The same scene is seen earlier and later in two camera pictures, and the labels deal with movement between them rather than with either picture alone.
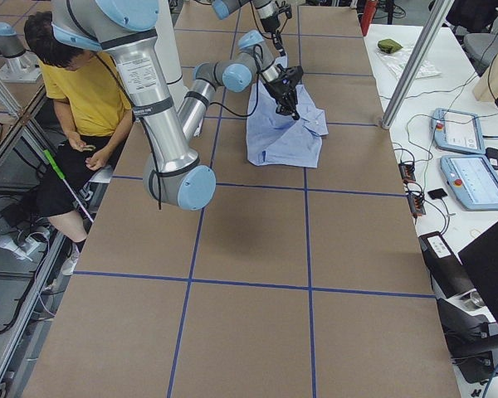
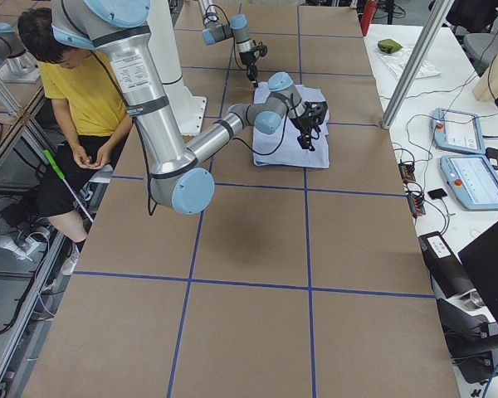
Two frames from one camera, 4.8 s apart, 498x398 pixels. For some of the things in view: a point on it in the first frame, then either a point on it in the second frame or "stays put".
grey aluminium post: (414, 64) stays put
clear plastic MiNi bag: (397, 60) stays put
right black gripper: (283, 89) → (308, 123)
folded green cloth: (388, 46) stays put
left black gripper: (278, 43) → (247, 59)
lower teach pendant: (476, 182) stays put
